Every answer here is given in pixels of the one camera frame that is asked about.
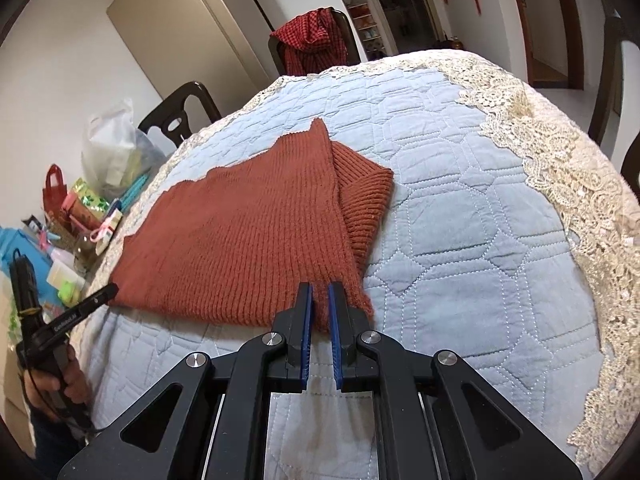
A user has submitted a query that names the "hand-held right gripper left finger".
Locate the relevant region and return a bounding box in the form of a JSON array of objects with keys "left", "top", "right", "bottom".
[{"left": 57, "top": 282, "right": 318, "bottom": 480}]

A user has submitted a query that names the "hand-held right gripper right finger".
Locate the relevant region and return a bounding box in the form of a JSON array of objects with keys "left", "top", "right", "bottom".
[{"left": 327, "top": 282, "right": 583, "bottom": 480}]

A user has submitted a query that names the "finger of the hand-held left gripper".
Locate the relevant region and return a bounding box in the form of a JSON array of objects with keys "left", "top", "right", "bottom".
[
  {"left": 70, "top": 282, "right": 120, "bottom": 323},
  {"left": 10, "top": 250, "right": 41, "bottom": 321}
]

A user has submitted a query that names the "rust red knit sweater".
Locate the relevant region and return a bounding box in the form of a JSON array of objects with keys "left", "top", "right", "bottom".
[{"left": 109, "top": 117, "right": 396, "bottom": 331}]

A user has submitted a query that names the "person's left hand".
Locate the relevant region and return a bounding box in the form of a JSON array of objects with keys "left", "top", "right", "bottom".
[{"left": 25, "top": 345, "right": 92, "bottom": 426}]

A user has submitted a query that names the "white translucent container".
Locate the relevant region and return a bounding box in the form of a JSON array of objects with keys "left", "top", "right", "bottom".
[{"left": 47, "top": 247, "right": 81, "bottom": 291}]

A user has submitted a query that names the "glass jar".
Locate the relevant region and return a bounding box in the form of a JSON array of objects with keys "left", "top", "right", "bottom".
[{"left": 74, "top": 230, "right": 103, "bottom": 273}]

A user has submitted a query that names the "white box with pink ribbon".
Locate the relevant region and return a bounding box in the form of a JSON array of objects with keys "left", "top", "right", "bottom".
[{"left": 90, "top": 199, "right": 123, "bottom": 253}]

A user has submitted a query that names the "pink-rimmed clear box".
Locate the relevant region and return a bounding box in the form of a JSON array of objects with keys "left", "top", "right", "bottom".
[{"left": 60, "top": 195, "right": 103, "bottom": 233}]

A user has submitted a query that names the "red gift bag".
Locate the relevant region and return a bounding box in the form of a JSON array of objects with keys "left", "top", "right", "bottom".
[{"left": 42, "top": 164, "right": 68, "bottom": 216}]

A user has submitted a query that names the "person's dark blue clothing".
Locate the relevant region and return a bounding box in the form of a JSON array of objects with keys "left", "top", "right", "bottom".
[{"left": 27, "top": 410, "right": 96, "bottom": 461}]

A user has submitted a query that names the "green leaf-print box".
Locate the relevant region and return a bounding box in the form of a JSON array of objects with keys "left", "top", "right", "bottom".
[{"left": 70, "top": 177, "right": 111, "bottom": 216}]

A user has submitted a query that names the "white plastic bag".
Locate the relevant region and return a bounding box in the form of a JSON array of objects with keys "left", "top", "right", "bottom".
[{"left": 81, "top": 97, "right": 168, "bottom": 198}]

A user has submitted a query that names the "blue quilted lace-trimmed cover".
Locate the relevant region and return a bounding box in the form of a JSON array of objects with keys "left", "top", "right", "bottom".
[{"left": 65, "top": 50, "right": 640, "bottom": 480}]

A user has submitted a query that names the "dark wooden chair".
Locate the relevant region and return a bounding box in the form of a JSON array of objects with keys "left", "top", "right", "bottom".
[
  {"left": 268, "top": 7, "right": 362, "bottom": 76},
  {"left": 587, "top": 10, "right": 640, "bottom": 186},
  {"left": 137, "top": 81, "right": 222, "bottom": 148}
]

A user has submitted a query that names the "beige cabinet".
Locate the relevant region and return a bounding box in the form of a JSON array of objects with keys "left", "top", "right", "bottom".
[{"left": 106, "top": 0, "right": 273, "bottom": 101}]

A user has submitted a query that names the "red checked garment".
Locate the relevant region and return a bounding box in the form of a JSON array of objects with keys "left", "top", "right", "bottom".
[{"left": 270, "top": 8, "right": 348, "bottom": 76}]

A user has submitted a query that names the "shoe rack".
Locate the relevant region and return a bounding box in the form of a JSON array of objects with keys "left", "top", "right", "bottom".
[{"left": 346, "top": 2, "right": 386, "bottom": 58}]

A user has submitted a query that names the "dark glass door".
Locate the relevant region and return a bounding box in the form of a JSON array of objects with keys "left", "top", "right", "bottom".
[{"left": 370, "top": 0, "right": 451, "bottom": 56}]

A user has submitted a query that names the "brown door frame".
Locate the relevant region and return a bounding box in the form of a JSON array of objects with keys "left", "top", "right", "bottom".
[{"left": 502, "top": 0, "right": 586, "bottom": 88}]

